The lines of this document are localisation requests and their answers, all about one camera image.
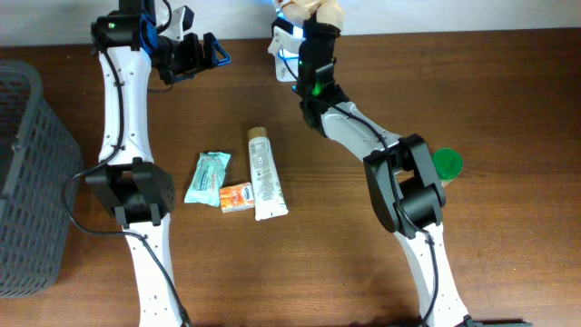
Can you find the small orange packet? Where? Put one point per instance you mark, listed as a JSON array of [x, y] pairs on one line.
[[237, 198]]

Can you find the white barcode scanner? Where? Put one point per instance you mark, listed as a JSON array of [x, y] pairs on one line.
[[283, 68]]

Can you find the grey plastic mesh basket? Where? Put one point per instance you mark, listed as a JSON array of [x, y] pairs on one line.
[[37, 155]]

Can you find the teal tissue pack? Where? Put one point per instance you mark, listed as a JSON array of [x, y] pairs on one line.
[[208, 179]]

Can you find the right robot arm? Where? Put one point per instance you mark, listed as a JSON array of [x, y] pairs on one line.
[[406, 193]]

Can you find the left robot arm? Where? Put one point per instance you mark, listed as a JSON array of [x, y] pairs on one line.
[[136, 192]]

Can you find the white cream tube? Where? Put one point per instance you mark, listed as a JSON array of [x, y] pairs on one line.
[[266, 185]]

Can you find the beige snack bag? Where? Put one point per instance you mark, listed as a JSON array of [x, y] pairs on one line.
[[325, 11]]

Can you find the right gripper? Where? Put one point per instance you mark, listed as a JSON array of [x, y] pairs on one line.
[[320, 29]]

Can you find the green lid jar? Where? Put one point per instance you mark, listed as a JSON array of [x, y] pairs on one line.
[[448, 163]]

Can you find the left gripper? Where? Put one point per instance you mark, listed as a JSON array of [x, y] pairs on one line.
[[195, 58]]

